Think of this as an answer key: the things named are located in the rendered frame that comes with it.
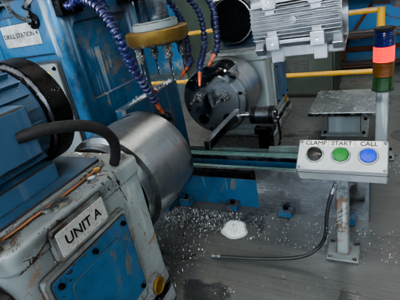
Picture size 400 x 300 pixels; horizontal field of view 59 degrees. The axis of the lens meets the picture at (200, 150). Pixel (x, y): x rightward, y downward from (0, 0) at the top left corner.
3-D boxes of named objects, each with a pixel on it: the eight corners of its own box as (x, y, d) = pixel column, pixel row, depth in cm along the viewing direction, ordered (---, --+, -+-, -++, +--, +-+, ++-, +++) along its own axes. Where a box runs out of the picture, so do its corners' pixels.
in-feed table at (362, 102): (309, 141, 139) (308, 113, 134) (319, 116, 160) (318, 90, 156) (377, 143, 128) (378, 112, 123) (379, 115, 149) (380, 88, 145)
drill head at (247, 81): (180, 141, 132) (165, 75, 122) (221, 104, 165) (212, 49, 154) (243, 143, 121) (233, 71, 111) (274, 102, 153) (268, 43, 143)
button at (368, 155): (359, 165, 70) (359, 161, 68) (360, 151, 71) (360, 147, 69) (376, 165, 68) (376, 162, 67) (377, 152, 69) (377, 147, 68)
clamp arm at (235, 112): (234, 116, 121) (203, 150, 101) (233, 108, 120) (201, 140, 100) (243, 116, 119) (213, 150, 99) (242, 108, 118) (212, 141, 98)
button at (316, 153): (307, 162, 74) (305, 159, 73) (308, 150, 75) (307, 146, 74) (322, 163, 73) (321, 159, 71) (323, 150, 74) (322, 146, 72)
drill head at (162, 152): (42, 267, 80) (-4, 170, 70) (134, 183, 109) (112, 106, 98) (131, 291, 68) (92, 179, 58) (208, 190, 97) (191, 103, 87)
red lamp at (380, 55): (372, 63, 106) (372, 48, 104) (372, 59, 111) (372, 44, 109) (394, 62, 103) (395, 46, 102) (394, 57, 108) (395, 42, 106)
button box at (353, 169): (299, 178, 77) (294, 168, 73) (303, 149, 80) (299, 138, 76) (387, 184, 70) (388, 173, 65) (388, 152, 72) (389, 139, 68)
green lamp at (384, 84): (371, 93, 110) (371, 78, 108) (372, 87, 115) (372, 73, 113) (393, 91, 107) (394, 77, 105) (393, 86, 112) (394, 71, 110)
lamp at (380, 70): (371, 78, 108) (372, 63, 106) (372, 73, 113) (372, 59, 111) (394, 77, 105) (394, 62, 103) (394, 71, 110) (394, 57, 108)
